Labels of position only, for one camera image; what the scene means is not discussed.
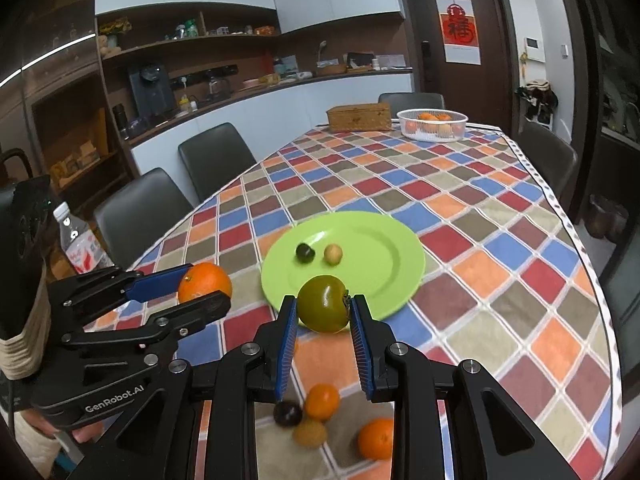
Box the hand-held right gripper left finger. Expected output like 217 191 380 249
75 294 300 480

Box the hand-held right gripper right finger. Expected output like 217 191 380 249
348 295 581 480

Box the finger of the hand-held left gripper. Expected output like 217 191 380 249
47 262 194 328
60 289 232 350

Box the large orange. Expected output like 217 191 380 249
178 262 234 306

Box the green persimmon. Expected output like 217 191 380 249
297 275 352 333

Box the green plate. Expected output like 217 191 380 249
261 211 426 322

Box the person's left forearm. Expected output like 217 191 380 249
12 407 71 471

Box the person's left hand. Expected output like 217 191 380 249
70 417 104 444

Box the dark round fruit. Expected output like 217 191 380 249
273 400 304 428

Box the small mandarin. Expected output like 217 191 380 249
304 383 342 422

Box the dark leather chair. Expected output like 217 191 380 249
93 167 193 268
178 122 257 203
517 121 578 201
378 92 446 111

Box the brown kiwi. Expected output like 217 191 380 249
292 419 328 448

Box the clear water bottle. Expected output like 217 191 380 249
53 202 116 275

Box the medium orange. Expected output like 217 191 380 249
357 418 396 461

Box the black coffee machine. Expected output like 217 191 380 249
127 62 176 126

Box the white plastic basket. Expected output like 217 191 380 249
397 108 469 142

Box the wicker box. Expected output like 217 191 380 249
326 103 392 133

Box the sunflower bouquet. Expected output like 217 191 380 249
98 17 132 37

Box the dark metal pot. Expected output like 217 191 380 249
585 195 629 239

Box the brown door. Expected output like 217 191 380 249
402 0 516 131

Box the shoe rack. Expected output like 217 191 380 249
515 80 559 124

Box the red wall calendar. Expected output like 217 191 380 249
436 0 482 66

